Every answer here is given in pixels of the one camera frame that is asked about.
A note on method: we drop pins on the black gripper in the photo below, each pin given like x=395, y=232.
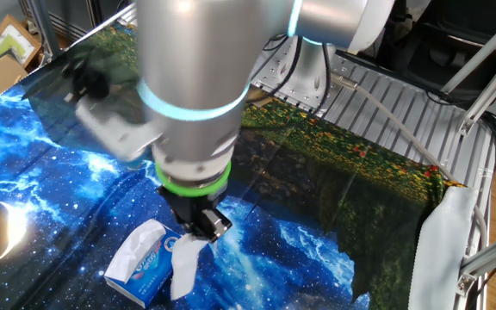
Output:
x=190, y=208

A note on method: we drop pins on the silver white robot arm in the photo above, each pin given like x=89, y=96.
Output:
x=196, y=64

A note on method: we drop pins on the blue tissue pack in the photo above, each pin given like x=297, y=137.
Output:
x=157, y=269

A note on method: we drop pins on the galaxy print tablecloth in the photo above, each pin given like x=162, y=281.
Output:
x=274, y=241

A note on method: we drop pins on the white cloth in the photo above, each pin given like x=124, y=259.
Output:
x=442, y=258

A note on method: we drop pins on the dark metal cabinet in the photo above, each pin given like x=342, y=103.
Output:
x=76, y=21

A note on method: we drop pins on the black office chair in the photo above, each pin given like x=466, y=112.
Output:
x=446, y=51

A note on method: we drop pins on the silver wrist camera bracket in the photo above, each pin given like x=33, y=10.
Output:
x=119, y=133

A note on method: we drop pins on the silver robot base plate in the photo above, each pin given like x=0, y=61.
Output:
x=284, y=88

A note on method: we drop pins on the aluminium frame strut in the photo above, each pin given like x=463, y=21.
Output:
x=493, y=258
x=43, y=21
x=489, y=101
x=480, y=51

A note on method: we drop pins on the wooden picture frame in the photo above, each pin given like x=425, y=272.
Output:
x=9, y=43

